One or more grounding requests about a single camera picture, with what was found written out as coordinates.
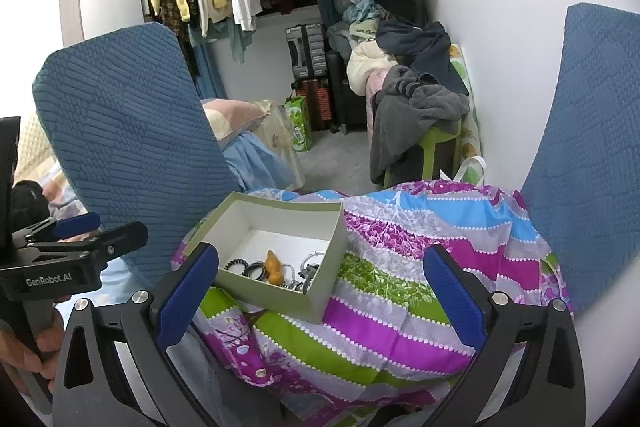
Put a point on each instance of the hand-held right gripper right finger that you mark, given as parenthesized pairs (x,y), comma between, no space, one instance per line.
(455,297)

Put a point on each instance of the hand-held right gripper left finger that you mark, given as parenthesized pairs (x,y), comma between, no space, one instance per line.
(187,292)

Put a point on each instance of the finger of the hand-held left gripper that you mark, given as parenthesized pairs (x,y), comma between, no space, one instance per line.
(125,239)
(80,224)

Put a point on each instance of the pale green cardboard box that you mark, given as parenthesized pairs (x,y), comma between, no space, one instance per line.
(280,302)

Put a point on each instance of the person's left hand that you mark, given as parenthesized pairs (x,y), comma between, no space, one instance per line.
(52,337)

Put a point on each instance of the colourful floral striped cloth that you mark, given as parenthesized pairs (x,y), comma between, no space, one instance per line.
(400,307)

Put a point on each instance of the black bag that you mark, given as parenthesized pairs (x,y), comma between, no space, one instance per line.
(27,202)

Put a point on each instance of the cream quilted blanket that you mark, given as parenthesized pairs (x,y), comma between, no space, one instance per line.
(35,147)

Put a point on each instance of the blue quilted cushion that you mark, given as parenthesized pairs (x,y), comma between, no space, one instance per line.
(590,157)
(130,132)

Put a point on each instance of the white tote bag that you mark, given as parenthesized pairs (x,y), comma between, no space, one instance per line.
(475,164)

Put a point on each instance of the silver bangle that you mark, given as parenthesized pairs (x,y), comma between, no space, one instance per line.
(316,253)

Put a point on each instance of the light blue blanket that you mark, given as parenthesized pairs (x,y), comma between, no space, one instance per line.
(255,162)

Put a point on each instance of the green plastic stool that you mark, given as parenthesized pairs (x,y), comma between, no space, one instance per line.
(435,142)

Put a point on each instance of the pink pillow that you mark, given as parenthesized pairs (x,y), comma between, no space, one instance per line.
(232,114)

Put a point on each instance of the cream lace cloth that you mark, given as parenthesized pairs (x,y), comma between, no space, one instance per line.
(285,132)

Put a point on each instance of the fruit print folded mat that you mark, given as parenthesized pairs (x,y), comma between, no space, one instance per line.
(467,107)

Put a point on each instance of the green carton box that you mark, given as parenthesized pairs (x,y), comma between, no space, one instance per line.
(300,122)

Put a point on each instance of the pink garment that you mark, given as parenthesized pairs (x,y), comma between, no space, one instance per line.
(375,99)

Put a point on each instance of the red suitcase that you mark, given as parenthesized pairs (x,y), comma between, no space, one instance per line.
(315,104)

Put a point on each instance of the black suitcase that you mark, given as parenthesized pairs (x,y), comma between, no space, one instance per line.
(347,97)

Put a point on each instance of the teal green scarf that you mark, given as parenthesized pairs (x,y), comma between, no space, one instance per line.
(235,39)

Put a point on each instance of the dark plaid hanging garment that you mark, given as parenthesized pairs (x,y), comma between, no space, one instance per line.
(175,2)

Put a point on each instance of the cream quilted coat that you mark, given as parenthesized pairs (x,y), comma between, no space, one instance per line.
(367,64)

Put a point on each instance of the navy jacket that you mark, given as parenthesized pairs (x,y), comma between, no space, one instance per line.
(425,49)

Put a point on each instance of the grey ribbed suitcase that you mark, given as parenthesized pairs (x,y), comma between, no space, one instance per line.
(305,52)

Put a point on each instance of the pile of mixed clothes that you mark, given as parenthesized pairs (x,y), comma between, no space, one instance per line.
(365,17)

